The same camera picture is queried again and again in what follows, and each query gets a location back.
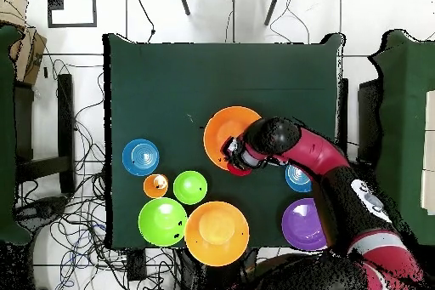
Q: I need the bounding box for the large orange bowl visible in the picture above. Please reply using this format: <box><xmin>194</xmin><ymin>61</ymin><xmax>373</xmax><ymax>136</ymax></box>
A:
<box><xmin>202</xmin><ymin>105</ymin><xmax>263</xmax><ymax>172</ymax></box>
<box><xmin>184</xmin><ymin>200</ymin><xmax>251</xmax><ymax>267</ymax></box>

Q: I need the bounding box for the purple bowl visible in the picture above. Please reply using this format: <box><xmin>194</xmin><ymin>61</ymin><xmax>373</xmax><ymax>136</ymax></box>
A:
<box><xmin>280</xmin><ymin>197</ymin><xmax>330</xmax><ymax>253</ymax></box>

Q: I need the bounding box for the white box stack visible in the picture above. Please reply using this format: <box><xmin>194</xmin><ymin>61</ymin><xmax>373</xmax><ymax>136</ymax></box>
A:
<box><xmin>420</xmin><ymin>89</ymin><xmax>435</xmax><ymax>216</ymax></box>

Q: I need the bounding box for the small green bowl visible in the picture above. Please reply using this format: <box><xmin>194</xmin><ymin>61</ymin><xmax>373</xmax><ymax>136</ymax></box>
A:
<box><xmin>172</xmin><ymin>169</ymin><xmax>209</xmax><ymax>206</ymax></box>

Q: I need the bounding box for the blue bowl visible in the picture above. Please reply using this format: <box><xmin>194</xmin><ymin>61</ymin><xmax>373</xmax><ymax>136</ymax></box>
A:
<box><xmin>121</xmin><ymin>138</ymin><xmax>161</xmax><ymax>178</ymax></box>
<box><xmin>285</xmin><ymin>163</ymin><xmax>314</xmax><ymax>193</ymax></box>

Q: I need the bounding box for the dark green table cloth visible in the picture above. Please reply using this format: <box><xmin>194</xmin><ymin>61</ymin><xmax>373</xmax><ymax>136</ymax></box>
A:
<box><xmin>103</xmin><ymin>32</ymin><xmax>346</xmax><ymax>250</ymax></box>

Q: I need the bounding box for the orange cup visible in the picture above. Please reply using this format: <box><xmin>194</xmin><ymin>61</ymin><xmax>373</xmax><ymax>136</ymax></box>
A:
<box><xmin>143</xmin><ymin>173</ymin><xmax>170</xmax><ymax>200</ymax></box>

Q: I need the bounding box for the large green bowl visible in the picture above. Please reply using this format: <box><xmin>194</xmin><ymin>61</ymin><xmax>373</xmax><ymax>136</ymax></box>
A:
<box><xmin>138</xmin><ymin>196</ymin><xmax>189</xmax><ymax>247</ymax></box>

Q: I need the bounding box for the black power strip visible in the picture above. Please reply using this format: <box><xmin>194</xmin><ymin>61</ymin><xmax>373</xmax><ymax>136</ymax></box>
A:
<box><xmin>126</xmin><ymin>247</ymin><xmax>148</xmax><ymax>281</ymax></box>

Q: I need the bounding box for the black tripod leg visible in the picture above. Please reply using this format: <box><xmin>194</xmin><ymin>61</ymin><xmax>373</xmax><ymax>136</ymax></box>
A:
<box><xmin>263</xmin><ymin>0</ymin><xmax>284</xmax><ymax>26</ymax></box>
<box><xmin>175</xmin><ymin>0</ymin><xmax>192</xmax><ymax>16</ymax></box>

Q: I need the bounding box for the dark green covered table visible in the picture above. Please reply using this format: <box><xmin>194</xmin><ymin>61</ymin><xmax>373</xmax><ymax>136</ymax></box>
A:
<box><xmin>0</xmin><ymin>25</ymin><xmax>33</xmax><ymax>247</ymax></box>
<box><xmin>368</xmin><ymin>29</ymin><xmax>435</xmax><ymax>251</ymax></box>

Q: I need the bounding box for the cardboard box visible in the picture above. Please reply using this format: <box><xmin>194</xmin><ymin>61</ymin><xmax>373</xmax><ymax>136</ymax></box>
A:
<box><xmin>0</xmin><ymin>0</ymin><xmax>48</xmax><ymax>87</ymax></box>

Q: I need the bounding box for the black cable with connector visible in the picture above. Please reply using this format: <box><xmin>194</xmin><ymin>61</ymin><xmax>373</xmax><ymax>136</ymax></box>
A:
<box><xmin>133</xmin><ymin>0</ymin><xmax>156</xmax><ymax>43</ymax></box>

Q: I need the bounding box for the black metal stand frame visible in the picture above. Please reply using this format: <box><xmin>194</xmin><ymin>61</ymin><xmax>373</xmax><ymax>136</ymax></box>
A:
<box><xmin>13</xmin><ymin>73</ymin><xmax>77</xmax><ymax>196</ymax></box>

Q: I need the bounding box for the black pedestal foot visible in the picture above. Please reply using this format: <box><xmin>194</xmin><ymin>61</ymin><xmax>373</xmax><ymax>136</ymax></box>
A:
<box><xmin>14</xmin><ymin>196</ymin><xmax>71</xmax><ymax>233</ymax></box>

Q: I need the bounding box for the black floor frame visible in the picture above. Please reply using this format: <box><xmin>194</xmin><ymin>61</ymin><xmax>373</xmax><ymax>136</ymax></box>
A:
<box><xmin>46</xmin><ymin>0</ymin><xmax>99</xmax><ymax>29</ymax></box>

